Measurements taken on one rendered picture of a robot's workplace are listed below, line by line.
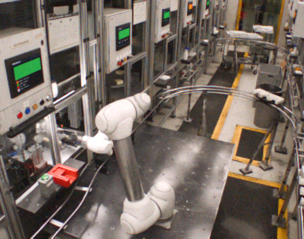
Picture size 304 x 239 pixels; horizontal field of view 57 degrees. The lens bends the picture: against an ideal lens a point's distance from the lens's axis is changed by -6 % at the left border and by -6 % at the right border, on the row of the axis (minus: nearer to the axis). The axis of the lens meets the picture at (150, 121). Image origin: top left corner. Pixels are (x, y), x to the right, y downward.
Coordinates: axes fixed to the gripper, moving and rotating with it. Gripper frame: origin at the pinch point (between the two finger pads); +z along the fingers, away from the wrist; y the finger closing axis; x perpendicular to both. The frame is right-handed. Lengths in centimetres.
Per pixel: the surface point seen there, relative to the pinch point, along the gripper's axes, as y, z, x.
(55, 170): -4.9, -18.3, 31.1
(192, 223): -32, -107, 13
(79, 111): 5.3, 3.1, -30.3
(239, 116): -100, -112, -301
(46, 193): -6, -26, 51
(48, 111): 36, -18, 29
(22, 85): 58, -17, 44
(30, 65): 66, -17, 37
